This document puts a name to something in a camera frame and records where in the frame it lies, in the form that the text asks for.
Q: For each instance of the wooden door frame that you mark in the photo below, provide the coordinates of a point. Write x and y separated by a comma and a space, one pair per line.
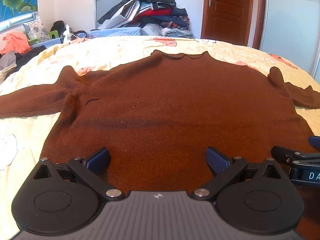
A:
257, 12

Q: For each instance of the yellow printed bed sheet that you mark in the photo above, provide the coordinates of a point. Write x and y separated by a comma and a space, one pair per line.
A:
112, 51

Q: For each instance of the green plastic stool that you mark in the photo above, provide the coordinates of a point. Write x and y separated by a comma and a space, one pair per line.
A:
53, 34

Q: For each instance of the floral pillow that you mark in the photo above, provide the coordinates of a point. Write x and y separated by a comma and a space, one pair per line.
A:
36, 30

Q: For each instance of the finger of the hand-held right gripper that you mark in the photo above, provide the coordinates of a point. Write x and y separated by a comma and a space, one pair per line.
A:
282, 152
315, 141

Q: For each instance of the brown wooden door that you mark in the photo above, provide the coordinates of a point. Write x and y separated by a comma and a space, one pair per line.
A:
225, 20

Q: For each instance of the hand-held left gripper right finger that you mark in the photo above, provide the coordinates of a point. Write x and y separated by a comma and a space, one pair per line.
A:
217, 160

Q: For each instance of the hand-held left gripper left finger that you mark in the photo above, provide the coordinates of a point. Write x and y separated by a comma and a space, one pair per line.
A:
100, 160

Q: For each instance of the black garment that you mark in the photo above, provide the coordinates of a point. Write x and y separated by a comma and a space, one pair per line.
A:
30, 55

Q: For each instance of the light blue quilt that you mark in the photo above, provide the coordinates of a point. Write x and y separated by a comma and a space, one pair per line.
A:
117, 32

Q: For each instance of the white wardrobe sliding door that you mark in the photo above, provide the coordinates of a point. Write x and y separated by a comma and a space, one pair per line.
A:
287, 27

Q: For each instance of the orange cloth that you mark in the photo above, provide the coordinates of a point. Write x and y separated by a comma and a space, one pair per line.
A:
15, 42

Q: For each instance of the black bag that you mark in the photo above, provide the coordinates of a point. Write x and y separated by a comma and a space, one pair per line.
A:
58, 26

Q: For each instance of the grey garment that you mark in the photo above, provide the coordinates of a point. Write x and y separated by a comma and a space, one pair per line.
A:
7, 61

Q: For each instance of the grey framed panel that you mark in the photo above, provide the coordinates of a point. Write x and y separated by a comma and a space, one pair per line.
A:
105, 7

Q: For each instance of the pile of clothes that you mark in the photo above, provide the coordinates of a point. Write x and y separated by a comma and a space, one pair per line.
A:
155, 12

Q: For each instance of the brown knit sweater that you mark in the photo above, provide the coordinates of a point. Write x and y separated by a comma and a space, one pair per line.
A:
162, 100

